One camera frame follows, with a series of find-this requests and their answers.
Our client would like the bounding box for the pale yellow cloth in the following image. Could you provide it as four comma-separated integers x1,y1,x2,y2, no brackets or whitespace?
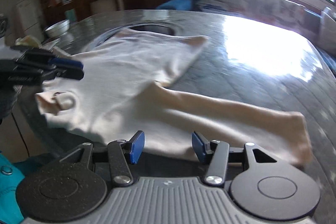
14,35,41,48

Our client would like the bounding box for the blue sofa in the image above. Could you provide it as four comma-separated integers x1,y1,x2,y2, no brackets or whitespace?
156,0,336,62

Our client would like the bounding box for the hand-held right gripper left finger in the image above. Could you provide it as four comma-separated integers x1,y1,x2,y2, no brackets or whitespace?
59,131,146,186

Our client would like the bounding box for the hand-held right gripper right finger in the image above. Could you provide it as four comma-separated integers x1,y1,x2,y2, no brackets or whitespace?
192,131,279,186

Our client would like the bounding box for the white bowl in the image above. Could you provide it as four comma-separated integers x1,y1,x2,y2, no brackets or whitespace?
45,19,71,38

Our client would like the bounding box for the cream long-sleeved shirt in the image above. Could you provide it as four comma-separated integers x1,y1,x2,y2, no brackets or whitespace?
35,28,313,167

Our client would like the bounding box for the butterfly print cushion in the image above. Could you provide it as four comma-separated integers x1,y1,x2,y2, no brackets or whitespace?
196,0,250,14
249,0,305,25

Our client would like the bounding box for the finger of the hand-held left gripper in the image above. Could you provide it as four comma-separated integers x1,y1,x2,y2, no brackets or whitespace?
16,49,84,69
42,68,85,81

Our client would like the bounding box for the person's teal jacket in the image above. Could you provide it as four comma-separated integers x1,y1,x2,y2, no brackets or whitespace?
0,151,29,224

